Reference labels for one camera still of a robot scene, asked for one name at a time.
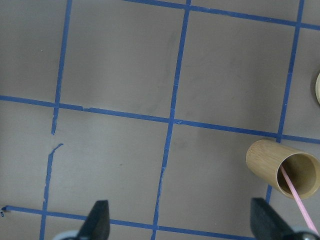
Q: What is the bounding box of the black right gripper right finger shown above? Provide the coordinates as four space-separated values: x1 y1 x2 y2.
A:
250 197 320 240

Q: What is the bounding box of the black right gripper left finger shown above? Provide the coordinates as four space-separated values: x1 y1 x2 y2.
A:
75 200 110 240

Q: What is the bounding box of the pink chopstick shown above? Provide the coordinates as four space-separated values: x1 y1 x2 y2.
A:
280 165 319 235

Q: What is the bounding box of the bamboo cylinder holder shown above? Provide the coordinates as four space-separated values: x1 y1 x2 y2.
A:
245 139 320 199

